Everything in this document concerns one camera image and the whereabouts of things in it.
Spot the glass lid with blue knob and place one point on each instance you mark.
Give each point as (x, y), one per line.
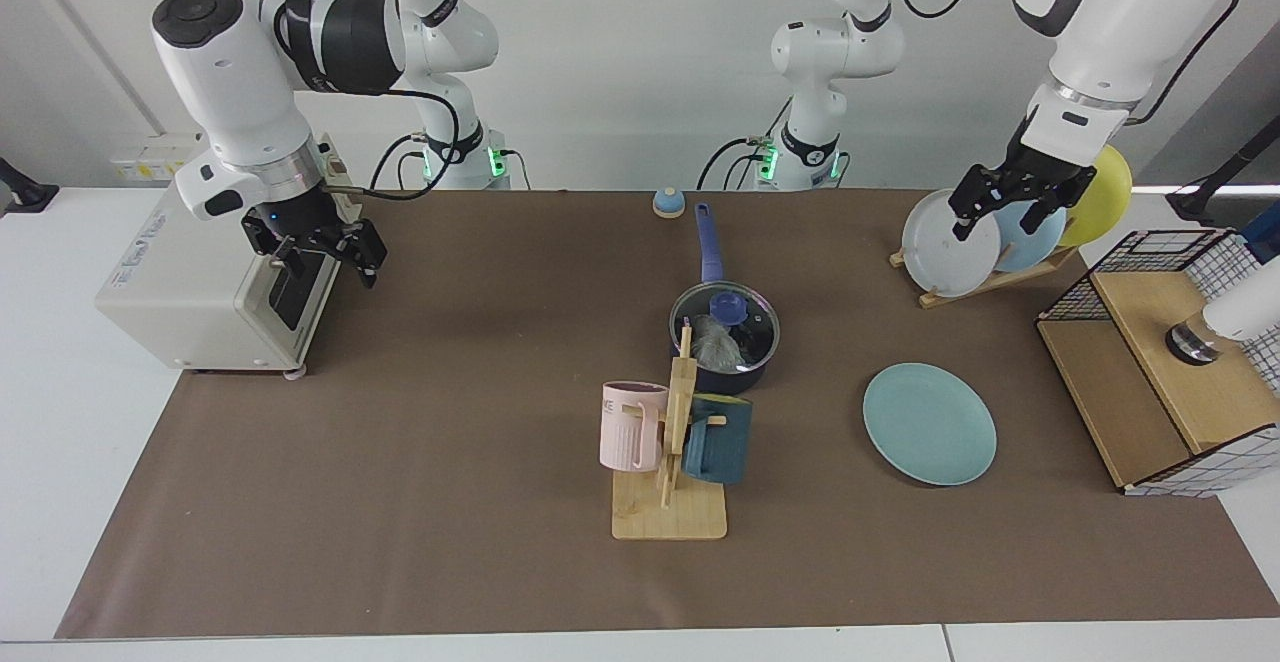
(727, 307)

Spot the white vermicelli bundle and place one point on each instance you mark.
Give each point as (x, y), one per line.
(715, 347)

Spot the light blue plate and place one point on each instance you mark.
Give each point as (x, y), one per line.
(1030, 242)

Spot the grey plate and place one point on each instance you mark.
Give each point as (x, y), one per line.
(945, 252)

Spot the yellow plate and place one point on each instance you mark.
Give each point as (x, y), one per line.
(1100, 197)

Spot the wooden plate rack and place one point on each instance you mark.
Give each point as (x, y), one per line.
(985, 285)

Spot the green plate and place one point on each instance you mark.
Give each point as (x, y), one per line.
(930, 424)

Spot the pale toaster oven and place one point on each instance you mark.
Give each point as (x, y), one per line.
(180, 292)

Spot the black stand pole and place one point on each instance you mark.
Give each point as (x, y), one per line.
(1205, 197)

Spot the blue object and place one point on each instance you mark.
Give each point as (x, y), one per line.
(1265, 232)

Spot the brown table cloth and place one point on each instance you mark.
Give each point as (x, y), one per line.
(450, 492)

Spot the black stand foot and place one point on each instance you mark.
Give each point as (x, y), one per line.
(25, 192)

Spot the small blue round thing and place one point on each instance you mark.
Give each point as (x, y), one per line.
(669, 204)

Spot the pink cup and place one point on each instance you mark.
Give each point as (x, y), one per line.
(630, 432)

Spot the dark teal cup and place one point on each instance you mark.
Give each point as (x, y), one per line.
(715, 447)

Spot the wooden cup stand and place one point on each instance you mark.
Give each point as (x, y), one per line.
(670, 512)

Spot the white wall socket strip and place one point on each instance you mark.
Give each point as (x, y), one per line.
(150, 164)

